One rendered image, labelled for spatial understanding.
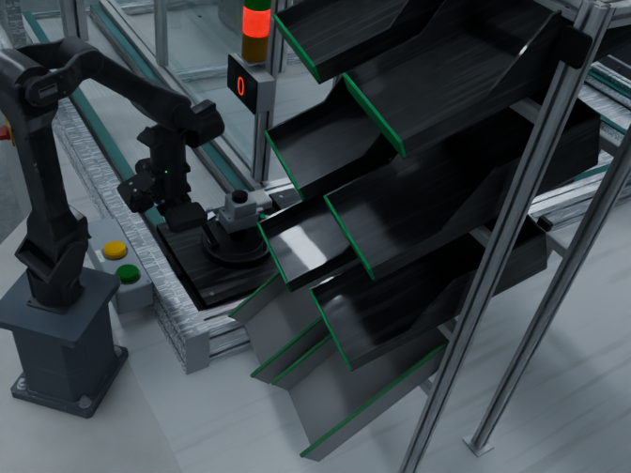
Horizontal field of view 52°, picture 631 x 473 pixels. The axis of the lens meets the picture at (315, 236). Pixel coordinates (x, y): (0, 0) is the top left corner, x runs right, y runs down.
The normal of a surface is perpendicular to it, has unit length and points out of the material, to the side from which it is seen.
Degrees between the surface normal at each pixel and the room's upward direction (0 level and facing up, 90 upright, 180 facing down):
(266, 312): 45
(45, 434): 0
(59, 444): 0
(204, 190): 0
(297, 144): 25
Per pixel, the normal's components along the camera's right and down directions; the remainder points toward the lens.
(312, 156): -0.29, -0.61
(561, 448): 0.12, -0.75
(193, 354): 0.52, 0.61
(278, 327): -0.57, -0.42
